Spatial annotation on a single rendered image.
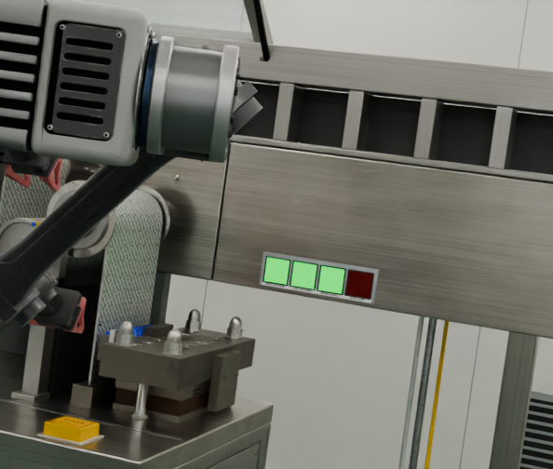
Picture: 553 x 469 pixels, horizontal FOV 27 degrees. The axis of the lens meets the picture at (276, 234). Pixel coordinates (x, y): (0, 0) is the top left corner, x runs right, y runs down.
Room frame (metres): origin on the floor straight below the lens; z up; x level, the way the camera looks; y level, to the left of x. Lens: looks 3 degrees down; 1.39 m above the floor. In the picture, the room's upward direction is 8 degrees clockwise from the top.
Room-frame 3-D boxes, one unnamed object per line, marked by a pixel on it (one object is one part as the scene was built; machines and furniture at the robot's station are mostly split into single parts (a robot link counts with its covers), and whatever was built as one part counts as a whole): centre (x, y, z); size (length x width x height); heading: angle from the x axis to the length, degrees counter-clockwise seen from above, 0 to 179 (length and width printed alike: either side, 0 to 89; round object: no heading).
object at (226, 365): (2.30, 0.06, 0.96); 0.10 x 0.03 x 0.11; 161
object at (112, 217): (2.23, 0.37, 1.25); 0.15 x 0.01 x 0.15; 71
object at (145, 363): (2.32, 0.15, 1.00); 0.40 x 0.16 x 0.06; 161
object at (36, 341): (2.19, 0.42, 1.05); 0.06 x 0.05 x 0.31; 161
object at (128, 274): (2.32, 0.28, 1.11); 0.23 x 0.01 x 0.18; 161
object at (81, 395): (2.32, 0.28, 0.92); 0.28 x 0.04 x 0.04; 161
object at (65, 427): (1.95, 0.30, 0.91); 0.07 x 0.07 x 0.02; 71
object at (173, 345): (2.15, 0.16, 1.05); 0.04 x 0.04 x 0.04
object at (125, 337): (2.17, 0.26, 1.05); 0.04 x 0.04 x 0.04
